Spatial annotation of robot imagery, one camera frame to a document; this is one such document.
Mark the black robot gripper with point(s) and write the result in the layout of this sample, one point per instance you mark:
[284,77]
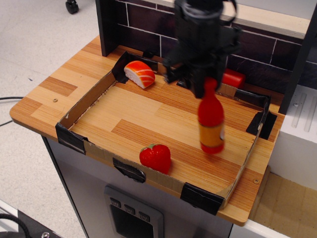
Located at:
[204,42]

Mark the red hot sauce bottle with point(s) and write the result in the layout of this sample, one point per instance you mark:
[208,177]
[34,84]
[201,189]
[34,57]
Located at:
[211,119]

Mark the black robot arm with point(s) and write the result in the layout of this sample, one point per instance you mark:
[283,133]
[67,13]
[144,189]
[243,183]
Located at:
[196,7]

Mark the red ketchup bottle toy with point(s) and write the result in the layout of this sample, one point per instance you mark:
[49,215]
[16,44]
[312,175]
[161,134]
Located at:
[233,78]

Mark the cardboard fence with black tape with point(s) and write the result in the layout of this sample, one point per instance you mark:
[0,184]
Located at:
[116,119]

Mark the salmon nigiri sushi toy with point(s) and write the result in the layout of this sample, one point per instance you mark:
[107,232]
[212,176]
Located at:
[140,73]

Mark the dark brick backsplash panel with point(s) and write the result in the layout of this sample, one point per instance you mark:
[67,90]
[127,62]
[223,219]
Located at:
[278,51]

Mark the red toy strawberry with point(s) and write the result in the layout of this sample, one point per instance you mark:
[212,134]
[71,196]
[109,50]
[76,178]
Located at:
[156,157]

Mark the white toy sink unit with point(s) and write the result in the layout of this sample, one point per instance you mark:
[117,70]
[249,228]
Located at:
[294,156]

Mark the black caster wheel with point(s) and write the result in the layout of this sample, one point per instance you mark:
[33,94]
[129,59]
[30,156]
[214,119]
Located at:
[72,6]

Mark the grey oven control panel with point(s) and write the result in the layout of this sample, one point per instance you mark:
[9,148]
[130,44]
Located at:
[132,218]

